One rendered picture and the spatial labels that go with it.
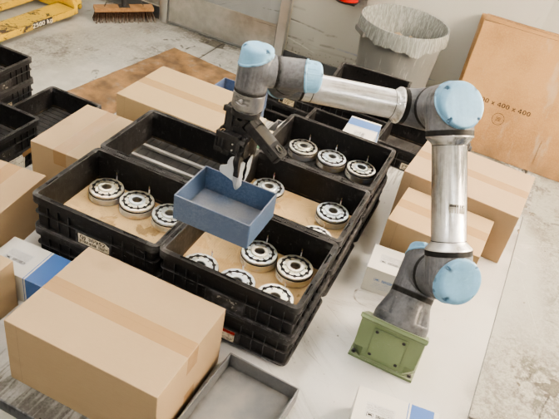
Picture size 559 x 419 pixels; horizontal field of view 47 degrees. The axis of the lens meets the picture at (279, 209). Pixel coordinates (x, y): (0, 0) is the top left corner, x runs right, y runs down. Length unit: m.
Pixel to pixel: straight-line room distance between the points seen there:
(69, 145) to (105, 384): 0.94
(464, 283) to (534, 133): 2.89
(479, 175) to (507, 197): 0.13
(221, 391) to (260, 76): 0.77
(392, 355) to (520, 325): 1.55
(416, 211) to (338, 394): 0.70
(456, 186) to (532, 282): 1.98
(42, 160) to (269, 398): 1.08
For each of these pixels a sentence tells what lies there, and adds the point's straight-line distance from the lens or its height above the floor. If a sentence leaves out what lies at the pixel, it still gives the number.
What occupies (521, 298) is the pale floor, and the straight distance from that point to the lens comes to 3.40.
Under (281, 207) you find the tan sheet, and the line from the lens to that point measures 2.05.
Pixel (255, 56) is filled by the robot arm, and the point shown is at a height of 1.46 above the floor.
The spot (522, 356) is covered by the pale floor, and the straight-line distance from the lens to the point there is 3.12.
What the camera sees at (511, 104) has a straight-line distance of 4.42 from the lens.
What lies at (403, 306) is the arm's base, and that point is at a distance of 1.73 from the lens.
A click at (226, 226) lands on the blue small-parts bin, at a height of 1.10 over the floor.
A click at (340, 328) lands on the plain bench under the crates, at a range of 1.89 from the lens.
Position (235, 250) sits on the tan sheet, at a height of 0.83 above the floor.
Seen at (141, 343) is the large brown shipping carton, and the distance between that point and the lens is 1.51.
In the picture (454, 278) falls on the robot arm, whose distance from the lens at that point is 1.60.
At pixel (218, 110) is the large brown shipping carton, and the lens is 2.37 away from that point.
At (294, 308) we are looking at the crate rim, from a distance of 1.58.
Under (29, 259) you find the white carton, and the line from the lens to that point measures 1.88.
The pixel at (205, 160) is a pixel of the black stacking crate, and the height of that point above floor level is 0.83.
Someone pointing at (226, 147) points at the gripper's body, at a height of 1.22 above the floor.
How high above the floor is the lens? 2.04
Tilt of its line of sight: 37 degrees down
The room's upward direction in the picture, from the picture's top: 11 degrees clockwise
